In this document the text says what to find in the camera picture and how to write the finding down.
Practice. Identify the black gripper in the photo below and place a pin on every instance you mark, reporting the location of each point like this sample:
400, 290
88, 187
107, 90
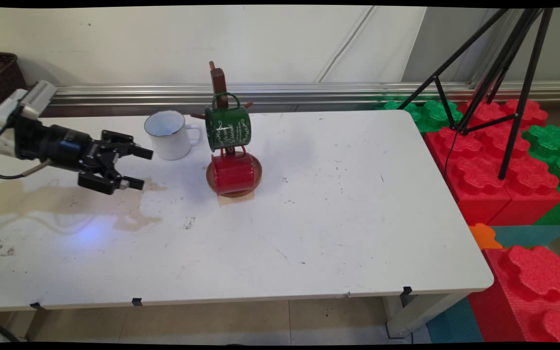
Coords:
61, 146

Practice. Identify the black table edge clip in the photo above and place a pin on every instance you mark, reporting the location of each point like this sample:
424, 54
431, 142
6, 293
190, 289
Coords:
137, 302
37, 306
406, 290

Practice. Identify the white table leg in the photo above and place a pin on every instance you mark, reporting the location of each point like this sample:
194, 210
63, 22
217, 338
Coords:
416, 313

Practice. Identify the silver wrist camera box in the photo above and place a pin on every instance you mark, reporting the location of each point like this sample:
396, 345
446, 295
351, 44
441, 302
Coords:
37, 95

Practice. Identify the green enamel mug white lettering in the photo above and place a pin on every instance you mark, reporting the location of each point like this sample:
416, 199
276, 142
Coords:
229, 129

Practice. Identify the teal foam floor tile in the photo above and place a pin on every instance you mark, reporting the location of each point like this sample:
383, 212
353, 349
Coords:
528, 236
455, 323

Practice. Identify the green foam block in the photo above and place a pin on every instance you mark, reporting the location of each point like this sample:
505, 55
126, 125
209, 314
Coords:
433, 114
559, 150

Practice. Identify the wooden mug tree stand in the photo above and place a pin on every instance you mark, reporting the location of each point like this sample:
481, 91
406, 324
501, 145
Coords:
218, 80

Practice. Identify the black tripod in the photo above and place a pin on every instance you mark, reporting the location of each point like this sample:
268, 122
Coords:
516, 121

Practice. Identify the large red foam block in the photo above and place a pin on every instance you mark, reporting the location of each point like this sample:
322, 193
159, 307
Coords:
479, 180

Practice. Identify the red enamel mug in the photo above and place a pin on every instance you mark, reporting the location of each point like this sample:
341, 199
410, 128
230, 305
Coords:
231, 175

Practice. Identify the orange foam piece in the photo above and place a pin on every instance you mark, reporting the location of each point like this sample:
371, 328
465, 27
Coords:
484, 236

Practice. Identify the brown wicker basket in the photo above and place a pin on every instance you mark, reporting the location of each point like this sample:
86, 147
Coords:
0, 78

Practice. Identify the metal wall rail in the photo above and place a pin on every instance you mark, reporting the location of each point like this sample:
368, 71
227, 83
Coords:
309, 90

